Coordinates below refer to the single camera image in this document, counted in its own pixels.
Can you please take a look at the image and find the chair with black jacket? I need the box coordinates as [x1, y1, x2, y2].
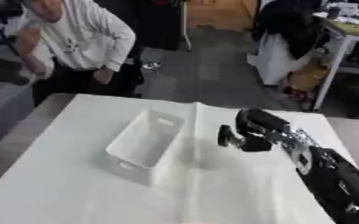
[245, 0, 338, 86]

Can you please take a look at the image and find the white desk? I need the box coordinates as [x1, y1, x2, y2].
[311, 3, 359, 111]

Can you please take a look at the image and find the person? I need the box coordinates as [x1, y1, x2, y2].
[14, 0, 144, 107]

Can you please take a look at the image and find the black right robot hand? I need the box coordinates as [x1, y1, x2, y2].
[216, 108, 293, 153]

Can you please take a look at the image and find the white plastic box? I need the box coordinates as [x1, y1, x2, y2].
[104, 108, 186, 187]

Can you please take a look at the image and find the yellow bag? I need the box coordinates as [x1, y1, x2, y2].
[288, 59, 332, 92]

